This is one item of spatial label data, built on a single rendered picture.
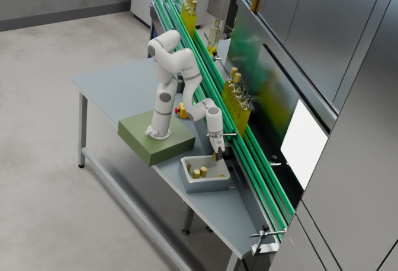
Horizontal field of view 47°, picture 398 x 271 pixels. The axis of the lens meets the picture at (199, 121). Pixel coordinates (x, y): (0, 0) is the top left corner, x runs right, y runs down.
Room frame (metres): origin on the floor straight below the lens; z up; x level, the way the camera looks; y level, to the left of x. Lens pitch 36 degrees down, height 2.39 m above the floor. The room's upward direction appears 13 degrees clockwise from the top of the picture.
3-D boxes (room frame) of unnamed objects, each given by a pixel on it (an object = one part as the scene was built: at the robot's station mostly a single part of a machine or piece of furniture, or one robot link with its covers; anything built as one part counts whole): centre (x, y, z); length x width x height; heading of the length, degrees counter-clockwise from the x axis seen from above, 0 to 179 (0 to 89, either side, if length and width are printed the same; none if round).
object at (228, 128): (2.74, 0.16, 0.93); 1.75 x 0.01 x 0.08; 23
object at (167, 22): (2.71, 0.22, 0.93); 1.75 x 0.01 x 0.08; 23
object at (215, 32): (2.84, 0.02, 1.01); 0.06 x 0.06 x 0.26; 31
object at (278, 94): (1.85, -0.43, 1.15); 0.90 x 0.03 x 0.34; 23
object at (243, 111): (2.00, -0.22, 0.99); 0.06 x 0.06 x 0.21; 24
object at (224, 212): (2.41, -0.25, 0.73); 1.58 x 1.52 x 0.04; 48
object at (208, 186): (1.74, -0.11, 0.79); 0.27 x 0.17 x 0.08; 113
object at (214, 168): (1.73, -0.08, 0.80); 0.22 x 0.17 x 0.09; 113
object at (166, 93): (1.93, 0.19, 1.08); 0.13 x 0.10 x 0.16; 3
